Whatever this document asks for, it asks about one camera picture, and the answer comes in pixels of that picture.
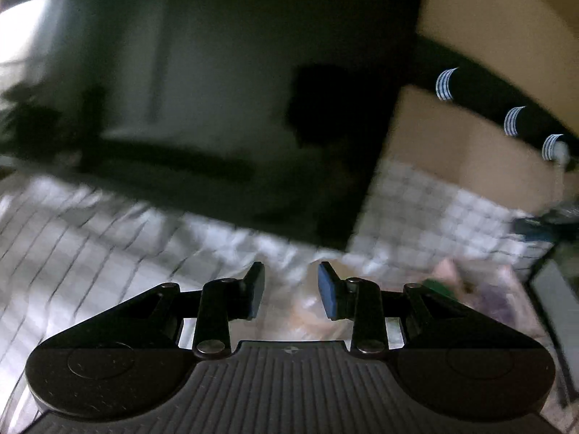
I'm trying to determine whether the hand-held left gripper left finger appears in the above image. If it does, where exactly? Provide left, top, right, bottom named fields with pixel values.
left=104, top=261, right=266, bottom=360

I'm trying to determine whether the black framed screen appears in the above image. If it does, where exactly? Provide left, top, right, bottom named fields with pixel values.
left=528, top=253, right=579, bottom=410

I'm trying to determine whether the black power strip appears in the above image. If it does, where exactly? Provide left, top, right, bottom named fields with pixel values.
left=409, top=38, right=568, bottom=159

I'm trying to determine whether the beige canister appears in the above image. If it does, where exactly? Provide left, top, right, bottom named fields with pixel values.
left=276, top=289, right=351, bottom=341

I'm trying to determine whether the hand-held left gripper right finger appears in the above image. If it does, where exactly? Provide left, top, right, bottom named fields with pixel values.
left=318, top=261, right=471, bottom=357

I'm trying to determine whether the dark computer monitor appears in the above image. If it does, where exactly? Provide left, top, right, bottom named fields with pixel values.
left=0, top=0, right=428, bottom=251

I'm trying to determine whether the purple plush toy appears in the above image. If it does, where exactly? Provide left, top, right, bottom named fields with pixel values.
left=470, top=287, right=514, bottom=322

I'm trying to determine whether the white grid tablecloth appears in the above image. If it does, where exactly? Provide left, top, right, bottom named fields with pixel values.
left=0, top=158, right=557, bottom=434

